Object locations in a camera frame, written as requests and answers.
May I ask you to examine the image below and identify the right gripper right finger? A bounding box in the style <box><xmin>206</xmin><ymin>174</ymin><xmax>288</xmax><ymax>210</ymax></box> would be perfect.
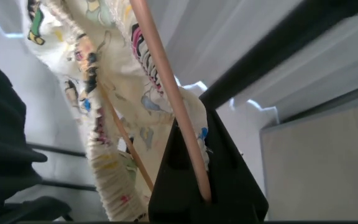
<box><xmin>204</xmin><ymin>105</ymin><xmax>270</xmax><ymax>222</ymax></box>

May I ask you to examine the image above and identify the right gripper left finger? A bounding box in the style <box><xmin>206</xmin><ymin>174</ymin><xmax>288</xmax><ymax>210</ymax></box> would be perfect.
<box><xmin>148</xmin><ymin>117</ymin><xmax>205</xmax><ymax>222</ymax></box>

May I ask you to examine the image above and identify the pink clothes hanger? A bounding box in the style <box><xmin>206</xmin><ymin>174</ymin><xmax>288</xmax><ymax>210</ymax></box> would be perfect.
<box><xmin>99</xmin><ymin>0</ymin><xmax>213</xmax><ymax>203</ymax></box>

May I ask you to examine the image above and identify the cream printed garment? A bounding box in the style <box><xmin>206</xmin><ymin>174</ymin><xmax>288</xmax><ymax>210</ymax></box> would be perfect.
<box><xmin>26</xmin><ymin>0</ymin><xmax>211</xmax><ymax>222</ymax></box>

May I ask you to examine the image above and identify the dark grey T-shirt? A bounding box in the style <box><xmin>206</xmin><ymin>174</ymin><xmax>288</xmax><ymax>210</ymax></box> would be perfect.
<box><xmin>0</xmin><ymin>29</ymin><xmax>73</xmax><ymax>223</ymax></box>

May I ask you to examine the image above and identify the black clothes rack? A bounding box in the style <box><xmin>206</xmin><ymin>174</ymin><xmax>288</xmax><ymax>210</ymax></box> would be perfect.
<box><xmin>26</xmin><ymin>0</ymin><xmax>358</xmax><ymax>192</ymax></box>

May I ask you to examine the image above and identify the white curtain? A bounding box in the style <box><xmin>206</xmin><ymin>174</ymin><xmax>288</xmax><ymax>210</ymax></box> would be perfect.
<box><xmin>0</xmin><ymin>0</ymin><xmax>358</xmax><ymax>122</ymax></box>

